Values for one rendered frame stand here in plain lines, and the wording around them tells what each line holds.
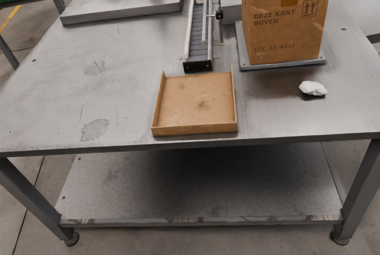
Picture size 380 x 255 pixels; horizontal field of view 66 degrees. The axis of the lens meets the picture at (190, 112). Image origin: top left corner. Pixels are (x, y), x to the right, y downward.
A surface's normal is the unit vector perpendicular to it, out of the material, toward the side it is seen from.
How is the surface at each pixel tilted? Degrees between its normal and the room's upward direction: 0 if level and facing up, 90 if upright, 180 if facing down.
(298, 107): 0
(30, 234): 0
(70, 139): 0
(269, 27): 90
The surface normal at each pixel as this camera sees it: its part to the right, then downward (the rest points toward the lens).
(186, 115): -0.14, -0.72
